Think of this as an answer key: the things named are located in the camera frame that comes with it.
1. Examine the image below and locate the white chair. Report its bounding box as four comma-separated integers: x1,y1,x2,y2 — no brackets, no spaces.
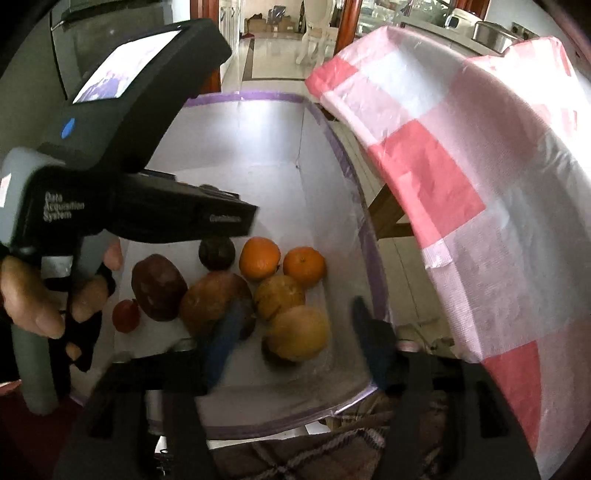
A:
295,0,340,65

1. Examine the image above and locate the wooden door frame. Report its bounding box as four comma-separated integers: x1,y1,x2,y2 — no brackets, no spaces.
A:
189,0,363,95

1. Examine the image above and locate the white kitchen cabinet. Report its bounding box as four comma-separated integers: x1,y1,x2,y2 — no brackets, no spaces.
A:
399,14,509,58

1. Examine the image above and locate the dark red pomegranate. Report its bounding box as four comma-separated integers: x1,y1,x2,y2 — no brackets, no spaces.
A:
131,254,188,322

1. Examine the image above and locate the white countertop appliance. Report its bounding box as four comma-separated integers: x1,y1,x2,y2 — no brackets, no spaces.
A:
444,8,483,31

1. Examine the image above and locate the brown pomegranate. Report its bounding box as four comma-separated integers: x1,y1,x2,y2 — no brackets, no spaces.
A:
179,271,256,340

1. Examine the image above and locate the striped yellow pepino melon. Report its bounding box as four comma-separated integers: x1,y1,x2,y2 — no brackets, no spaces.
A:
253,274,306,321
263,305,332,362

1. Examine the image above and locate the person's left hand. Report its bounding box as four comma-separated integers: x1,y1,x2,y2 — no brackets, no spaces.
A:
0,240,124,372

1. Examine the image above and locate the dark red cloth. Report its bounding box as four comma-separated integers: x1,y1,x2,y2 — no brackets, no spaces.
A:
0,383,93,480

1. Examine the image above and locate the steel pot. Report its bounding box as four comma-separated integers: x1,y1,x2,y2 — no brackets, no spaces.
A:
472,21,520,54

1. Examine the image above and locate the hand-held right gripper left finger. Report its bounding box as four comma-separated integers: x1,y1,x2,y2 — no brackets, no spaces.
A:
53,298,247,480

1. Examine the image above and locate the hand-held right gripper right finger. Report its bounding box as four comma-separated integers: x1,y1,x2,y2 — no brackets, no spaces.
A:
352,295,541,480

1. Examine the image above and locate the small orange tangerine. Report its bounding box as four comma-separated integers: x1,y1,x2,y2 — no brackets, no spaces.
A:
239,237,281,282
283,247,327,290

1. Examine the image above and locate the wooden table leg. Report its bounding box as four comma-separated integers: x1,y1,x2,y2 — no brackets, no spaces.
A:
369,182,416,241

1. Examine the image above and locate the red tomato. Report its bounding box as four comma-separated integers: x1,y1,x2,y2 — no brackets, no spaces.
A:
113,299,141,333

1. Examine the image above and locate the white box with purple edge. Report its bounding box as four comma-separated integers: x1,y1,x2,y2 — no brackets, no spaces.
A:
69,91,393,440

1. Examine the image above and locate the dark purple passion fruit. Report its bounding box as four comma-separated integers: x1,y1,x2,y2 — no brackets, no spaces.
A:
198,237,236,271

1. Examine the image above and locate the red white checkered tablecloth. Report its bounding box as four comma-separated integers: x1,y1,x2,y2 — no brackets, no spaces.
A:
305,25,591,480

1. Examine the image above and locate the plaid cloth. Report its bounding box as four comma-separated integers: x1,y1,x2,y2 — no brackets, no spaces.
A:
208,401,439,480

